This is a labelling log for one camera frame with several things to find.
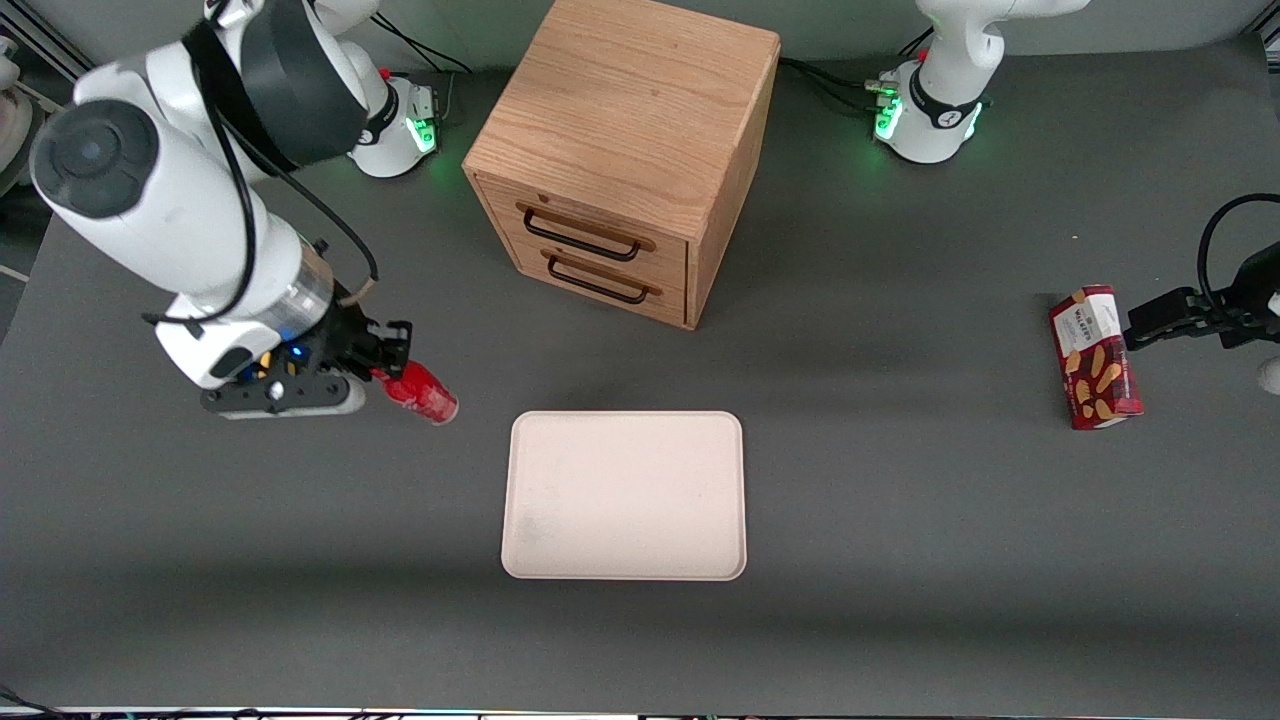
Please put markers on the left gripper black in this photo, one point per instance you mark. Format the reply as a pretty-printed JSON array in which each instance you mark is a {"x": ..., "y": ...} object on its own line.
[{"x": 1246, "y": 292}]

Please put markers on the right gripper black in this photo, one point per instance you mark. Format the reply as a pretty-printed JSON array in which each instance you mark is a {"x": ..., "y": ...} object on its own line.
[{"x": 349, "y": 339}]

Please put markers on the red coke bottle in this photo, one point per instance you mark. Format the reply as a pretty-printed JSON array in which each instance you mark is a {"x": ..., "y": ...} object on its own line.
[{"x": 425, "y": 395}]

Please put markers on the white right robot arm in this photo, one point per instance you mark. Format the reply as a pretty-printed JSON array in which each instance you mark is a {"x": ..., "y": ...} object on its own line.
[{"x": 180, "y": 200}]

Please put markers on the beige rectangular tray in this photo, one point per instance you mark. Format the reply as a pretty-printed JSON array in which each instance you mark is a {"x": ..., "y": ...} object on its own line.
[{"x": 625, "y": 495}]

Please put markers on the red cookie box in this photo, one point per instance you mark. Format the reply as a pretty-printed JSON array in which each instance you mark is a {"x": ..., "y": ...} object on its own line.
[{"x": 1100, "y": 370}]

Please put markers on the wooden two-drawer cabinet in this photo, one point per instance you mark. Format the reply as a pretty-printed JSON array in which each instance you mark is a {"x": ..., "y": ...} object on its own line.
[{"x": 620, "y": 110}]

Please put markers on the beige round background object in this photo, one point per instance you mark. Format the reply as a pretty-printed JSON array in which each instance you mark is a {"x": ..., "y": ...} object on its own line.
[{"x": 12, "y": 130}]

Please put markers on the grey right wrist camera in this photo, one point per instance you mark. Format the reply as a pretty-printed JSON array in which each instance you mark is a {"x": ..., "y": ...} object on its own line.
[{"x": 300, "y": 398}]

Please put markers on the aluminium frame rail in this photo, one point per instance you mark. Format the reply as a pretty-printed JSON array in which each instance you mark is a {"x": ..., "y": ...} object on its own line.
[{"x": 40, "y": 38}]

